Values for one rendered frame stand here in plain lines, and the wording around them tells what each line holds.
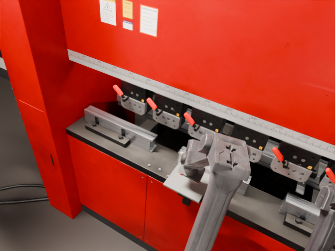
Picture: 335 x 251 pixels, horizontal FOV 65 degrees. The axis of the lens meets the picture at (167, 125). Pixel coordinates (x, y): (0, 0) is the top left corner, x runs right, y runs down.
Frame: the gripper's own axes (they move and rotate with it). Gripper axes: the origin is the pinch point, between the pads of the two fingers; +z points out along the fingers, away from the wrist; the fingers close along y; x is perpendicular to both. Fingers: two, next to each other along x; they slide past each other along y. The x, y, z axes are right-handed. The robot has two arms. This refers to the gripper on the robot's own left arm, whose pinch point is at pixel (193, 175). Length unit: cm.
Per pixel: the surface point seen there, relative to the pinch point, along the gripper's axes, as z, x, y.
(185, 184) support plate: 1.1, 5.2, 1.4
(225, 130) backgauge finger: 20.0, -34.5, -1.8
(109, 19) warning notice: -39, -40, 57
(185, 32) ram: -42, -41, 20
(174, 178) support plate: 1.2, 5.0, 7.5
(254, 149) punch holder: -7.3, -20.4, -20.3
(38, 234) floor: 75, 77, 99
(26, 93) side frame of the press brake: -11, 1, 100
